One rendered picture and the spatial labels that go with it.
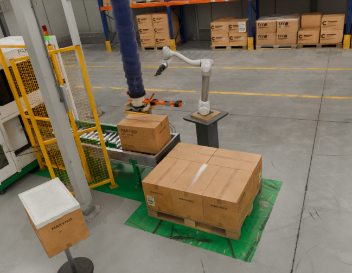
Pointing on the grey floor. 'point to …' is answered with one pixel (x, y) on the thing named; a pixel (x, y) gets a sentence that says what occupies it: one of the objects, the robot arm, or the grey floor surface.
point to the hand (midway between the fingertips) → (156, 74)
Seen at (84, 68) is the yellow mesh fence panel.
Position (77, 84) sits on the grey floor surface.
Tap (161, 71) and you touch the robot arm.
